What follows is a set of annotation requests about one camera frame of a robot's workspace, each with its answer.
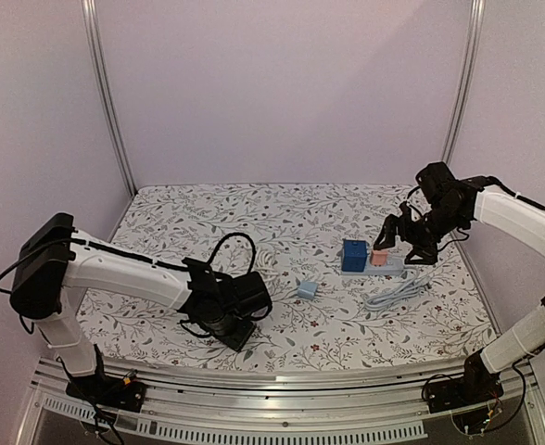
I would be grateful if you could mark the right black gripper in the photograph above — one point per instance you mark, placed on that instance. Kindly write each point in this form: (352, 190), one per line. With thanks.
(411, 230)

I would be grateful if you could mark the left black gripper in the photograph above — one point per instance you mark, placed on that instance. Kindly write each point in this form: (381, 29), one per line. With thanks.
(240, 339)

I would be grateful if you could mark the pink charger plug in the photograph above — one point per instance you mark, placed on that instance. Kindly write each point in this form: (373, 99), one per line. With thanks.
(379, 258)

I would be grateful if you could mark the dark blue cube socket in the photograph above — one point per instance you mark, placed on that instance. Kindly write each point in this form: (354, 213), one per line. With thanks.
(354, 256)

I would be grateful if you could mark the grey power strip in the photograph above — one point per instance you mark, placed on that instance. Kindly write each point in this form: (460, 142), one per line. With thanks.
(394, 267)

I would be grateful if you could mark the light blue charger plug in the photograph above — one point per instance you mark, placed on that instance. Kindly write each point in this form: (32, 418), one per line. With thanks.
(307, 290)

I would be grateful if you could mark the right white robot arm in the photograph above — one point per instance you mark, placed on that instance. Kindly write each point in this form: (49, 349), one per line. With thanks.
(455, 204)

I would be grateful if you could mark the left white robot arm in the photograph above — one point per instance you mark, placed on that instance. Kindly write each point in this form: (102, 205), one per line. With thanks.
(59, 257)

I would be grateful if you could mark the floral table mat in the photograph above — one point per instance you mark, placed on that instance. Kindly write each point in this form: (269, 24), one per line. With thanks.
(298, 231)

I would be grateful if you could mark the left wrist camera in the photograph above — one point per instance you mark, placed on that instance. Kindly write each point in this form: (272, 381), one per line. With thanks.
(251, 298)

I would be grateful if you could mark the aluminium front rail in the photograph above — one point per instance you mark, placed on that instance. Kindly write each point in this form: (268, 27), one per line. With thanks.
(382, 405)

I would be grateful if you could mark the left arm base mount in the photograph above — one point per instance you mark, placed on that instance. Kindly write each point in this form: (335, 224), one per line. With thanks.
(124, 393)

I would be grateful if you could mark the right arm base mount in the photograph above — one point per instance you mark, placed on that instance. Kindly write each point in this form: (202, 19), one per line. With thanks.
(444, 393)

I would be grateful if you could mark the right aluminium frame post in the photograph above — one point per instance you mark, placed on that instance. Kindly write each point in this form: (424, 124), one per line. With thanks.
(471, 48)

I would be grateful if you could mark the aluminium frame post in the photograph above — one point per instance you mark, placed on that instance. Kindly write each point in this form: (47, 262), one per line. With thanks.
(100, 69)
(471, 48)

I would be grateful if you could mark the left aluminium frame post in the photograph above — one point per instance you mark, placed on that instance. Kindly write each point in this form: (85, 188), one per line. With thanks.
(100, 69)

